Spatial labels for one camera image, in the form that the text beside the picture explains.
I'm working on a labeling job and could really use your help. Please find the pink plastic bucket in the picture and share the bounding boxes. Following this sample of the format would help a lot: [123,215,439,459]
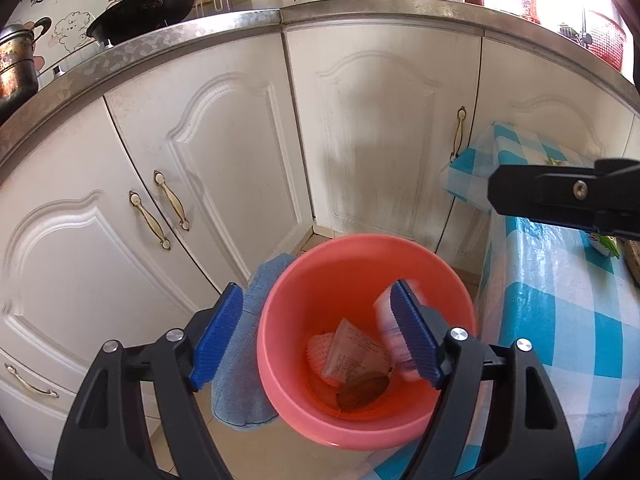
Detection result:
[256,233,477,451]

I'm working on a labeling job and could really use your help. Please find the brass drawer handle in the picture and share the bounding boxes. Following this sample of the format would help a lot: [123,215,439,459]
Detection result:
[4,362,60,400]

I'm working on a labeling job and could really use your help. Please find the pink foam fruit net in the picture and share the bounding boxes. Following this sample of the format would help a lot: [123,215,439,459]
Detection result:
[306,331,346,386]

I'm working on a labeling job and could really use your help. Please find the blue floor cloth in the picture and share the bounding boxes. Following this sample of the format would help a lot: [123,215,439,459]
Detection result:
[210,252,298,431]

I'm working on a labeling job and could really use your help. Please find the white cabinet drawer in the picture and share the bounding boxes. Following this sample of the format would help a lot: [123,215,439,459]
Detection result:
[0,345,93,463]

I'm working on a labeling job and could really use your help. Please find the white cabinet door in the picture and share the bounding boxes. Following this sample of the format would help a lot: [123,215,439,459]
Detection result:
[282,25,483,256]
[0,97,221,376]
[442,37,638,271]
[619,112,640,163]
[104,62,316,291]

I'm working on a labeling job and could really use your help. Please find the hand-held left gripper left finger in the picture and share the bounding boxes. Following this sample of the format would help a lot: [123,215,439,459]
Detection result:
[52,282,246,480]

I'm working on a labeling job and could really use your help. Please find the white kitchen cabinets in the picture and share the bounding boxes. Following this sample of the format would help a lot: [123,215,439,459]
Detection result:
[0,0,640,163]

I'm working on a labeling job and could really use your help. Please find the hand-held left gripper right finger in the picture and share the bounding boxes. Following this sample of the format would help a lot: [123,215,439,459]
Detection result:
[389,280,581,480]

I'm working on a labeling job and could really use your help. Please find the blue checkered tablecloth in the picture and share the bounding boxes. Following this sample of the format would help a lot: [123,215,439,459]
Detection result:
[372,121,640,480]

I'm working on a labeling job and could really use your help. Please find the gas stove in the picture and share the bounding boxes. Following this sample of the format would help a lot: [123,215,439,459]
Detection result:
[37,40,108,78]

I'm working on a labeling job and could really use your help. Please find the pink and white wrapper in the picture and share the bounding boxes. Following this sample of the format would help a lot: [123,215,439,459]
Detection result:
[372,282,426,383]

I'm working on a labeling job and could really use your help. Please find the white plastic holder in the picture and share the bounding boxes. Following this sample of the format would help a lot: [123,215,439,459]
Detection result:
[194,0,234,17]

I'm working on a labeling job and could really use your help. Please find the red plastic basket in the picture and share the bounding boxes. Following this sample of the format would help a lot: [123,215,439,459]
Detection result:
[582,10,628,73]

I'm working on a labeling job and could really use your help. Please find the brown fruit peel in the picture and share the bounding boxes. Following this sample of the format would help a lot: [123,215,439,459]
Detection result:
[336,370,391,413]

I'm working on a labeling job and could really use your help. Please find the green snack wrapper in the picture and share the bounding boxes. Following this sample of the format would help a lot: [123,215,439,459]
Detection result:
[585,230,621,260]

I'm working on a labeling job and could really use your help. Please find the steel lidded pot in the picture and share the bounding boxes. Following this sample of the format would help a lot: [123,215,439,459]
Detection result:
[0,16,52,121]

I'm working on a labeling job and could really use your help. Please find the black wok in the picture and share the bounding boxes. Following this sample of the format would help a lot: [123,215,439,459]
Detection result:
[86,0,203,47]

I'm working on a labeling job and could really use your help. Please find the brass cabinet handle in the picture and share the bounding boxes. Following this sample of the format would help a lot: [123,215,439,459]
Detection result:
[129,190,172,251]
[152,170,192,232]
[449,106,467,163]

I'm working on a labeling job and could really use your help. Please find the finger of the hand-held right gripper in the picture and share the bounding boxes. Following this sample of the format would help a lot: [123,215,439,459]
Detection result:
[487,158,640,241]

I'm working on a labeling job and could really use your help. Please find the steel faucet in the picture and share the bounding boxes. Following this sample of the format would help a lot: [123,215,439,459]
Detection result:
[574,7,593,47]

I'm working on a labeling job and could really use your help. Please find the crumpled paper receipt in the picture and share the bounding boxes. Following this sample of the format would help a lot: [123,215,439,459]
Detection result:
[322,317,393,381]

